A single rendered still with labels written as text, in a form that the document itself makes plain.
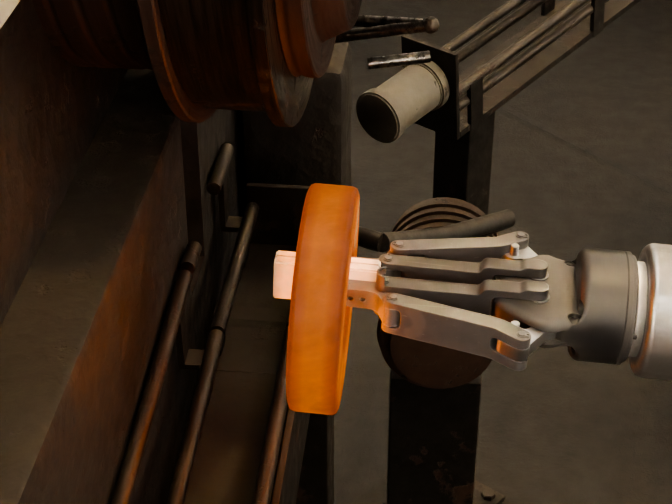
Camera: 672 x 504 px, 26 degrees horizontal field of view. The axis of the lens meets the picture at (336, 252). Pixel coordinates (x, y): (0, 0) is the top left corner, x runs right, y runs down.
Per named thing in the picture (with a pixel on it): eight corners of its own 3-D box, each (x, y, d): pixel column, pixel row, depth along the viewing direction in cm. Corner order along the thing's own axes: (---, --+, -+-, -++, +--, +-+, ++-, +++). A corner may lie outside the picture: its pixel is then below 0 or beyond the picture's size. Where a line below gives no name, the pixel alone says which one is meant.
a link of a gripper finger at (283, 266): (377, 302, 98) (376, 308, 97) (274, 292, 98) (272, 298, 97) (380, 265, 96) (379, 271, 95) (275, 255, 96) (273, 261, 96)
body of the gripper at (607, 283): (628, 393, 95) (485, 379, 95) (619, 317, 102) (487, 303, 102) (647, 299, 90) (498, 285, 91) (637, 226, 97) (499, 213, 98)
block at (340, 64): (238, 281, 147) (228, 66, 133) (250, 238, 153) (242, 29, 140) (344, 287, 146) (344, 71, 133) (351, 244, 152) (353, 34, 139)
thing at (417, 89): (356, 133, 157) (353, 85, 153) (408, 96, 162) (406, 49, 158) (399, 151, 154) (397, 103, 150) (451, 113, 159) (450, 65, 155)
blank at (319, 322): (292, 428, 103) (339, 433, 103) (278, 388, 89) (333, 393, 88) (316, 220, 108) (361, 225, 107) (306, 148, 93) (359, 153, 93)
